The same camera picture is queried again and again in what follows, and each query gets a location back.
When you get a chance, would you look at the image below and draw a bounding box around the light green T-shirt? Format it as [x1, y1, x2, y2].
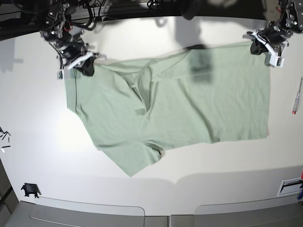
[65, 43, 270, 176]

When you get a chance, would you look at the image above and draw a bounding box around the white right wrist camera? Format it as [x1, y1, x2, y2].
[57, 69, 74, 80]

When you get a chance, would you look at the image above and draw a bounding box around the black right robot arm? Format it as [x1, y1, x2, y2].
[40, 0, 101, 78]

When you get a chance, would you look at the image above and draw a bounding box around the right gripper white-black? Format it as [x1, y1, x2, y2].
[56, 40, 107, 77]

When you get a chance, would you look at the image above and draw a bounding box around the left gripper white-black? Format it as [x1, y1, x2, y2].
[242, 22, 289, 57]

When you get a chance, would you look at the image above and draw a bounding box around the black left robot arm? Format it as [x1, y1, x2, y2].
[243, 0, 303, 57]

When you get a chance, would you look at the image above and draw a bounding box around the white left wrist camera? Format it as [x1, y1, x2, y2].
[265, 53, 285, 67]

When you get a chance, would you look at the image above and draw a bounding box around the black plastic bracket part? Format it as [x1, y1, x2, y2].
[21, 183, 41, 198]

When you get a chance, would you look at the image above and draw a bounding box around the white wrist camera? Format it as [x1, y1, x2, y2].
[57, 69, 74, 80]
[265, 53, 285, 67]

